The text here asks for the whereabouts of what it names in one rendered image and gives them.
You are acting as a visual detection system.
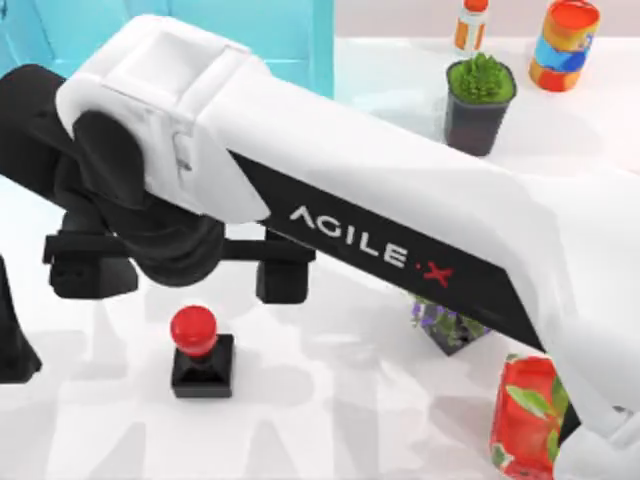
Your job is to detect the red button on black base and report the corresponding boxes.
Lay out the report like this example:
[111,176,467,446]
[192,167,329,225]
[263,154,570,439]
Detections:
[169,305,236,400]

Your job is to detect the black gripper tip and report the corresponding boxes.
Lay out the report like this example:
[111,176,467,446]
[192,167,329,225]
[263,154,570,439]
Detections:
[0,254,43,387]

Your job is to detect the purple flower in black pot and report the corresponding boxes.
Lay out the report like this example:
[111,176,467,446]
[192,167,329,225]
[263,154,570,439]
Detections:
[408,293,495,358]

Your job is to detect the light blue rack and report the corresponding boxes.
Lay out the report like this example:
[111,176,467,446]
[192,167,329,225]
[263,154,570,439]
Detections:
[0,0,337,101]

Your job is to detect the green plant in dark pot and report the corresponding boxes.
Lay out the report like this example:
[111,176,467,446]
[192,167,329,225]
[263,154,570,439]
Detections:
[444,51,518,158]

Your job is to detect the red carton with fruit print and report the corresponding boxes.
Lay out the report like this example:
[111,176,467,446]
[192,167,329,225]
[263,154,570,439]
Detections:
[489,351,582,480]

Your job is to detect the orange bottle with white label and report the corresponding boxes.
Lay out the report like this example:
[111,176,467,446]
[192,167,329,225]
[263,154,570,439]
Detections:
[452,0,490,54]

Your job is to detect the orange and blue can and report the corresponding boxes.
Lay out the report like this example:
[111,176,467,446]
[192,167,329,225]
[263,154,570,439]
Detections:
[528,0,602,93]

